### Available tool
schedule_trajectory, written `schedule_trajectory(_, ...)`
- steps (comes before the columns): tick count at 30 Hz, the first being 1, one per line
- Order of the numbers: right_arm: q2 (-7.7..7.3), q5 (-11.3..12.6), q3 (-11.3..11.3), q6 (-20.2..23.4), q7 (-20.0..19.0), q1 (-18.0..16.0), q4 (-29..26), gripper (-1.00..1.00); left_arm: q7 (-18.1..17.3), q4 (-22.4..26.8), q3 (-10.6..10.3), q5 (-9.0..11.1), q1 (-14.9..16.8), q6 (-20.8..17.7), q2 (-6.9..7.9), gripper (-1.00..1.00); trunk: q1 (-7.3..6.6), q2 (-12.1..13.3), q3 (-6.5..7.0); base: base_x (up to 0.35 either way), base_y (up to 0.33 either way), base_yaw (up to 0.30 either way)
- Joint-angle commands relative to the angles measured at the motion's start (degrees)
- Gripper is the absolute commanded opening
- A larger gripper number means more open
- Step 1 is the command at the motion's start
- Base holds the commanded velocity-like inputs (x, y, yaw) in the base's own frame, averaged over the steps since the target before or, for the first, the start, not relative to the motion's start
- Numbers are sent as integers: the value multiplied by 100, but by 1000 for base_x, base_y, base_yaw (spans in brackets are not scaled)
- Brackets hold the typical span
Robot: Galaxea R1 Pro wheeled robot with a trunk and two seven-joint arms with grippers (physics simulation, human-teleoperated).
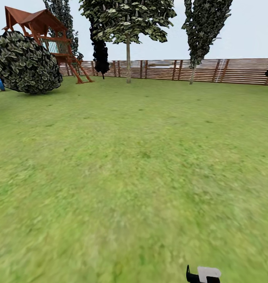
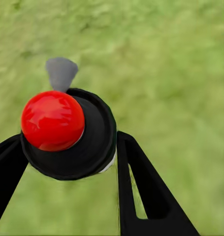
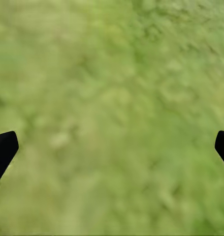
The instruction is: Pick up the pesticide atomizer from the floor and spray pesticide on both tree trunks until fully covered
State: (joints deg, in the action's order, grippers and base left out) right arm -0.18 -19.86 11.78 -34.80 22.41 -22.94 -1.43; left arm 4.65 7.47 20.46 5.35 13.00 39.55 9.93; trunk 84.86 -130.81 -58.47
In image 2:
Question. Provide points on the pesticide atomizer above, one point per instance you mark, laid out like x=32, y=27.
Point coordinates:
x=68, y=133

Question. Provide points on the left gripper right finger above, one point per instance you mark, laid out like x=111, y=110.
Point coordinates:
x=165, y=215

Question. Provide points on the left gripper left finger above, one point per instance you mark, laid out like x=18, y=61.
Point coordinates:
x=12, y=166

